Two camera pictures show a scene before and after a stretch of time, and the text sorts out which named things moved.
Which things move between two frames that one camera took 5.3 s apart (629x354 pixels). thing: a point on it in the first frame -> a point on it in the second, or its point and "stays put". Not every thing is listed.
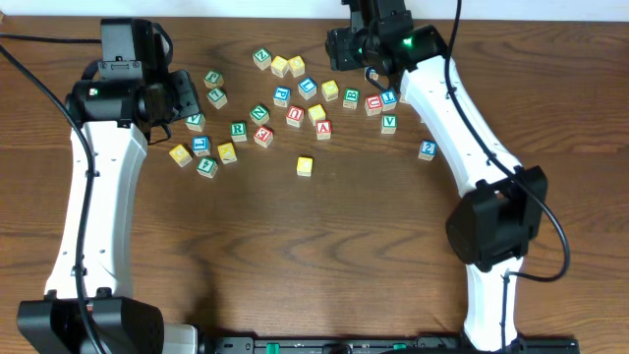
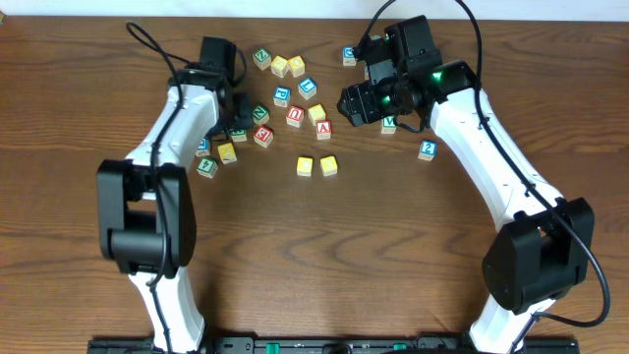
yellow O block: [329, 89] -> [328, 166]
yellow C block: [305, 166] stays put
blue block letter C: [307, 88] stays put
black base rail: [379, 344] stays put
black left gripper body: [186, 93] -> [241, 116]
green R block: [238, 132] stays put
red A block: [323, 130] stays put
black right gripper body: [335, 49] -> [359, 104]
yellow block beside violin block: [297, 65] stays put
